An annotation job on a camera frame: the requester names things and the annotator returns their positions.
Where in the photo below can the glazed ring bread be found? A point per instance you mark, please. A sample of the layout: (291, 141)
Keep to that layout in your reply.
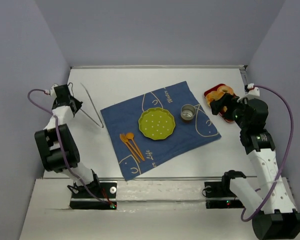
(213, 96)
(224, 89)

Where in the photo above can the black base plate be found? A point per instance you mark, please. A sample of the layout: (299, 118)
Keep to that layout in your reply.
(103, 198)
(217, 198)

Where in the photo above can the blue embroidered cloth mat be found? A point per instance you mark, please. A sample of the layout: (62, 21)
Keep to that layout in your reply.
(123, 118)

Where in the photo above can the metal serving tongs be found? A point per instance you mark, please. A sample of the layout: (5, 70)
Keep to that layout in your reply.
(100, 123)

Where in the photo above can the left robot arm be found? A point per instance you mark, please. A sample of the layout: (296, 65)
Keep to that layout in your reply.
(56, 145)

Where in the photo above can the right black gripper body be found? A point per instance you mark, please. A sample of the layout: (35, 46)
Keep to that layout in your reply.
(226, 104)

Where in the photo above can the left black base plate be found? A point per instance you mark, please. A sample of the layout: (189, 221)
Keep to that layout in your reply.
(103, 198)

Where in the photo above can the red tray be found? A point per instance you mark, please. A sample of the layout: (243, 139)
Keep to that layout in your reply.
(223, 112)

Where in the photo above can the green dotted plate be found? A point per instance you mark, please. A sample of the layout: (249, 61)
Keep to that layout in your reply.
(156, 123)

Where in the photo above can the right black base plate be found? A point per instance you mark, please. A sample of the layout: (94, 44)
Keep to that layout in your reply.
(217, 198)

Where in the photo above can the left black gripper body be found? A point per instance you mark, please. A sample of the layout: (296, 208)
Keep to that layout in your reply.
(73, 104)

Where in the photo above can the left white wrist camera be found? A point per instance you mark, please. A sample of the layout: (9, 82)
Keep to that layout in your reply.
(51, 92)

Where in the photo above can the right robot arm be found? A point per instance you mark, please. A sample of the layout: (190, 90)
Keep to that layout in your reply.
(273, 214)

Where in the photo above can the orange plastic spoon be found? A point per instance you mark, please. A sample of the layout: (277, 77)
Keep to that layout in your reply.
(130, 136)

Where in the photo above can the metal cup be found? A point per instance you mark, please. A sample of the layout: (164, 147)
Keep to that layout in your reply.
(187, 113)

